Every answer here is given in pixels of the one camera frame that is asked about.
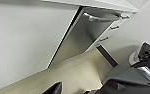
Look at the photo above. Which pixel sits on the black cabinet toe kick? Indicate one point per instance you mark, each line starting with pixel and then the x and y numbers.
pixel 107 56

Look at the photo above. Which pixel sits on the white two-door sink cabinet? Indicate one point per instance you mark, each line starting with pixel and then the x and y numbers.
pixel 24 40

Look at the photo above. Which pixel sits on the white drawer cabinet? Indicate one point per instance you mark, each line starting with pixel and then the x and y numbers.
pixel 117 32

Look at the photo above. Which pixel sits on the stainless steel dishwasher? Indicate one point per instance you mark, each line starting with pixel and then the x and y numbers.
pixel 81 36

